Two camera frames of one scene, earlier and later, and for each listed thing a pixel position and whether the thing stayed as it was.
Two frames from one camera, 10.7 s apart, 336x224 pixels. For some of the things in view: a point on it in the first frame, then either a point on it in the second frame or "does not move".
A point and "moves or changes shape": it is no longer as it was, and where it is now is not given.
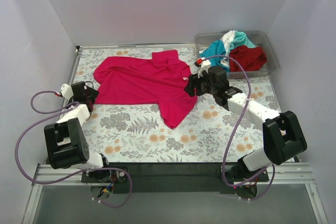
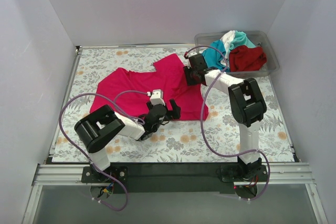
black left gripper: (91, 96) → (169, 112)
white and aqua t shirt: (232, 40) does not move
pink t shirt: (160, 81) moves or changes shape
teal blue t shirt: (216, 48) does not move
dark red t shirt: (251, 59) does not move
